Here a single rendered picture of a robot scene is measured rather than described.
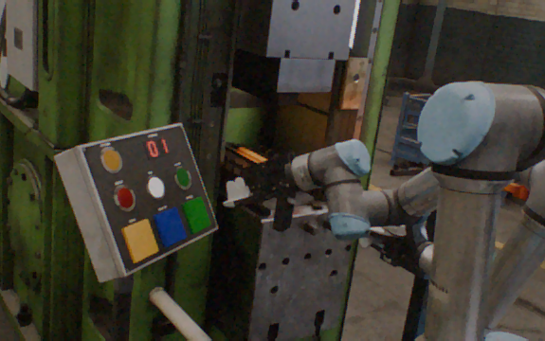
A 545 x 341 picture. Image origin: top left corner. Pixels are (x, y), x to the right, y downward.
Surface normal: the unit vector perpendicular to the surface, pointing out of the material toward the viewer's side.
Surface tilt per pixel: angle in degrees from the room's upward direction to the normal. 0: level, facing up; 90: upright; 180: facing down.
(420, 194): 105
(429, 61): 90
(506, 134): 81
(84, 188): 90
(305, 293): 90
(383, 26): 90
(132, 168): 60
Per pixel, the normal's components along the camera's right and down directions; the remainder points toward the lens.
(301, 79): 0.58, 0.31
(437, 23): -0.80, 0.09
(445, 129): -0.89, -0.11
